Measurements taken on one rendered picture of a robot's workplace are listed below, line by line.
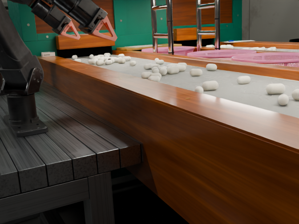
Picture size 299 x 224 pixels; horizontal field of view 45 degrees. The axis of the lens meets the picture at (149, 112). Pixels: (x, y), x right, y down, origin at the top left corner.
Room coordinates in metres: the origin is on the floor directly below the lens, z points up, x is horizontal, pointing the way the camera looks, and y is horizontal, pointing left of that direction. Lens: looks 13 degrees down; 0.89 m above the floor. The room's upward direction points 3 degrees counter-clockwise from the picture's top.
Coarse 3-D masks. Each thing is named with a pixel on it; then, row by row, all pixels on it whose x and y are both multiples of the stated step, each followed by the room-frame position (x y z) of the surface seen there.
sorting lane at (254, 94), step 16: (112, 64) 1.48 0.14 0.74; (128, 64) 1.45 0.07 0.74; (144, 64) 1.42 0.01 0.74; (160, 64) 1.39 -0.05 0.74; (160, 80) 0.98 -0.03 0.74; (176, 80) 0.97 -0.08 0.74; (192, 80) 0.95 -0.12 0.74; (208, 80) 0.94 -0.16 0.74; (224, 80) 0.93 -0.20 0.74; (256, 80) 0.90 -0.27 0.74; (272, 80) 0.89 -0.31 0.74; (288, 80) 0.87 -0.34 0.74; (224, 96) 0.72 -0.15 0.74; (240, 96) 0.71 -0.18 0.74; (256, 96) 0.71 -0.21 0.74; (272, 96) 0.70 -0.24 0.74; (288, 96) 0.69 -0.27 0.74; (288, 112) 0.57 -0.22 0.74
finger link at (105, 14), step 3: (105, 12) 1.03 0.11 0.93; (102, 15) 1.02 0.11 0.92; (105, 15) 1.03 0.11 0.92; (96, 18) 1.05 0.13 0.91; (99, 18) 1.03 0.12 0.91; (102, 18) 1.03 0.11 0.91; (105, 24) 1.08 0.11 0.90; (108, 30) 1.09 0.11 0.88; (96, 36) 1.08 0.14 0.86; (111, 36) 1.09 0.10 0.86
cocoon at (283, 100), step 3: (279, 96) 0.62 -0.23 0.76; (282, 96) 0.62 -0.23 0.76; (285, 96) 0.61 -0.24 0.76; (279, 99) 0.61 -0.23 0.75; (282, 99) 0.61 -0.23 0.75; (285, 99) 0.61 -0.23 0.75; (288, 99) 0.62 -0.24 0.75; (279, 102) 0.61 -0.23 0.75; (282, 102) 0.61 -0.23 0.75; (285, 102) 0.61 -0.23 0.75; (282, 105) 0.62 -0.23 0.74
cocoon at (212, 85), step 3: (207, 81) 0.80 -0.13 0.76; (210, 81) 0.80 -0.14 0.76; (213, 81) 0.80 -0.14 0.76; (216, 81) 0.80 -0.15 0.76; (204, 84) 0.79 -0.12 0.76; (207, 84) 0.79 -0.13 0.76; (210, 84) 0.79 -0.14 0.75; (213, 84) 0.79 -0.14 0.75; (216, 84) 0.79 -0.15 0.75; (204, 87) 0.79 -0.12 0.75; (207, 87) 0.79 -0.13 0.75; (210, 87) 0.79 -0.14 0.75; (213, 87) 0.79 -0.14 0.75; (216, 87) 0.79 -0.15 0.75; (207, 90) 0.79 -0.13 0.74
